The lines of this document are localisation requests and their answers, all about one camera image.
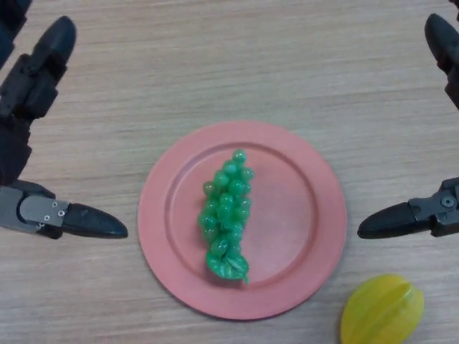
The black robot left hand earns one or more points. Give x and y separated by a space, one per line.
39 79

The yellow starfruit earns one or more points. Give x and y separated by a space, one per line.
382 311

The pink round plate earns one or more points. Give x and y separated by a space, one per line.
294 222

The green grapes bunch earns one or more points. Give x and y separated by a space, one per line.
226 211

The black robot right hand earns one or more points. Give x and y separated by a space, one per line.
444 53

